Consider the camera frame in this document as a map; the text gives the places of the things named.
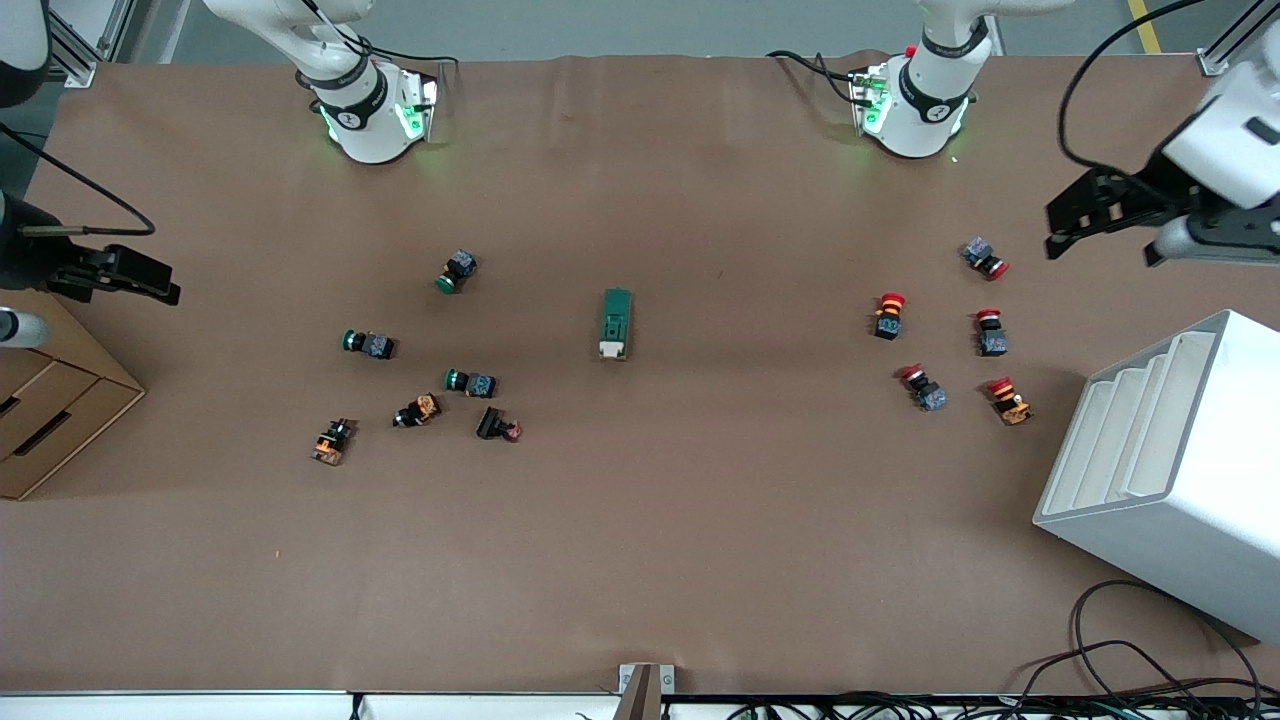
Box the green load switch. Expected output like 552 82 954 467
599 288 634 362

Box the brown cardboard box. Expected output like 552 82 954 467
0 290 147 501

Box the white slotted rack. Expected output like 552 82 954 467
1033 309 1280 643

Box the brown table cover sheet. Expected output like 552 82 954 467
0 50 1280 696

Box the aluminium frame profile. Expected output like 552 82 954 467
1198 0 1280 79
45 0 136 89

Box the black left base cable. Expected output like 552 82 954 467
766 48 871 106

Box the black base cable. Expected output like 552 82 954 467
766 48 871 106
355 35 459 69

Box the black right base cable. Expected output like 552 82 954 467
355 35 459 69

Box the black looped cable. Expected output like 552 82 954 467
1072 580 1263 701

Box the black arched cable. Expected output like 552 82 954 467
1010 640 1211 701

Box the white table edge rail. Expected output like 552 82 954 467
0 690 621 720

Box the black cable bundle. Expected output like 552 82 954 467
725 688 1280 720

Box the grey metal bracket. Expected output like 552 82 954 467
618 663 676 720

